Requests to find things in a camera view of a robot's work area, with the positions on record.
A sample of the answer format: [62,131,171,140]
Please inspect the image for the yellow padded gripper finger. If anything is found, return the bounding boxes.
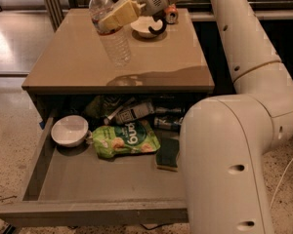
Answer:
[98,0,141,33]

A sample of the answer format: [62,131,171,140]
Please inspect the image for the clear plastic water bottle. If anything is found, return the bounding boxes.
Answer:
[89,0,131,67]

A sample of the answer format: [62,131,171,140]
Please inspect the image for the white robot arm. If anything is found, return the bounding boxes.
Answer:
[104,0,293,234]

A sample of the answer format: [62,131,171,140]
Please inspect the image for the white bowl in drawer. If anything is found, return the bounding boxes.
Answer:
[51,115,88,147]

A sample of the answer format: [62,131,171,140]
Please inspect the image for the grey open top drawer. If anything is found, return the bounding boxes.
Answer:
[0,114,188,227]

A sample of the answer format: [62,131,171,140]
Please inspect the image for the white bowl on cabinet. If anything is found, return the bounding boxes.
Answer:
[131,17,155,39]

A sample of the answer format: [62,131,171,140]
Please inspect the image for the orange soda can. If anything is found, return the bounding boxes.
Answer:
[164,4,179,24]

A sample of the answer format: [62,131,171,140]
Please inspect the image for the grey cabinet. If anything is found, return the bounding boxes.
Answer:
[22,9,214,118]

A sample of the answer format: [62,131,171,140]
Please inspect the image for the dark green chip bag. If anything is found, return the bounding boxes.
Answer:
[83,95,121,118]

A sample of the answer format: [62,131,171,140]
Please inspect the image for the dark can at back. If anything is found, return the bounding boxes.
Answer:
[154,106,185,115]

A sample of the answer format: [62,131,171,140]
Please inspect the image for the blue silver can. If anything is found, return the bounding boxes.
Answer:
[154,115,183,132]

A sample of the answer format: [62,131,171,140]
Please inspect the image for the green snack bag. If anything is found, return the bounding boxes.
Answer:
[92,120,160,159]

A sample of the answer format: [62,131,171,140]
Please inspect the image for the green scrubbing sponge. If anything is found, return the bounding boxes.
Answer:
[155,137,179,172]

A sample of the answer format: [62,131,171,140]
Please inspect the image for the white cable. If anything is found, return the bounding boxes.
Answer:
[269,143,293,210]

